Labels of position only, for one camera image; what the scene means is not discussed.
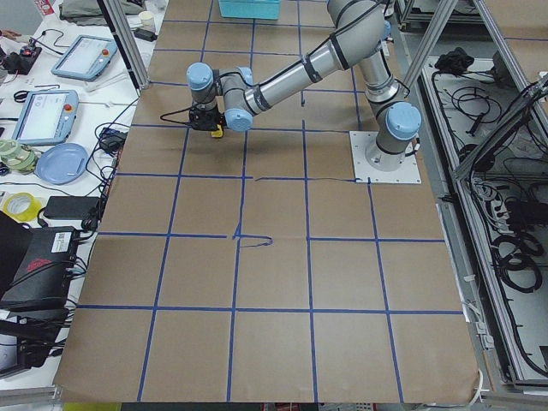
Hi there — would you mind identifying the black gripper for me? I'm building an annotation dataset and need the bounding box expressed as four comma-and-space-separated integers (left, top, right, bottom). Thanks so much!
188, 106, 225, 131

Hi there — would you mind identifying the yellow tape roll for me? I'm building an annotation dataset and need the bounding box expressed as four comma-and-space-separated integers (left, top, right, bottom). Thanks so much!
3, 193, 42, 223

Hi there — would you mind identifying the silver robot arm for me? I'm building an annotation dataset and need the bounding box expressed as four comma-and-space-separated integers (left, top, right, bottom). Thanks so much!
187, 1, 421, 171

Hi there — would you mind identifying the aluminium frame post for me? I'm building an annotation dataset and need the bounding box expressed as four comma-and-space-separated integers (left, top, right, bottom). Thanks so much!
98, 0, 150, 91

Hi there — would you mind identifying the light blue plastic plate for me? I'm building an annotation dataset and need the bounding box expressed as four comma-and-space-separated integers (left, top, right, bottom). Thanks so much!
35, 143, 88, 185

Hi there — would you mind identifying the lower teach pendant tablet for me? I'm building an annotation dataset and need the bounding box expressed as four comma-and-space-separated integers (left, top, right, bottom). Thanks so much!
12, 90, 80, 146

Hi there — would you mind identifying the yellow beetle toy car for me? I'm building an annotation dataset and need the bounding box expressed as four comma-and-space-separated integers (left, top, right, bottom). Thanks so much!
211, 125, 224, 139

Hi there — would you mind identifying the black power adapter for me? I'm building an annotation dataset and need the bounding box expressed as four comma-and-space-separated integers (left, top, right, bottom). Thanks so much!
43, 196, 99, 220

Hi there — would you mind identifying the light blue plastic bin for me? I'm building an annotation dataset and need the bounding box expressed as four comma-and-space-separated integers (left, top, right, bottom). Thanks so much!
218, 0, 281, 20

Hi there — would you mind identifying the black cable bundle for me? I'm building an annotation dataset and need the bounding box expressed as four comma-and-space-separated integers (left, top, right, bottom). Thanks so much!
490, 233, 544, 295

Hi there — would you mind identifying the teach pendant tablet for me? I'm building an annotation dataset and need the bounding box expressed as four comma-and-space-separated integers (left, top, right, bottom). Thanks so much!
12, 90, 80, 146
51, 35, 118, 81

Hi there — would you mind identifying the upper teach pendant tablet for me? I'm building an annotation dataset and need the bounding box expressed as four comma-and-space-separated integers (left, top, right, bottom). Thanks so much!
51, 35, 118, 81

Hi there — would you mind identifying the white paper cup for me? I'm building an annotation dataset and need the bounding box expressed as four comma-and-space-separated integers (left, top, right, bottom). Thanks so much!
139, 10, 156, 32

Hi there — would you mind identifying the black computer box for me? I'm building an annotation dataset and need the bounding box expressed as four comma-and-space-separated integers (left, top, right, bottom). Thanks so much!
1, 213, 78, 313

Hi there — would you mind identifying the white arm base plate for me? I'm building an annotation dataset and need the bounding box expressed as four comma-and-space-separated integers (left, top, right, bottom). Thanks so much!
349, 131, 421, 184

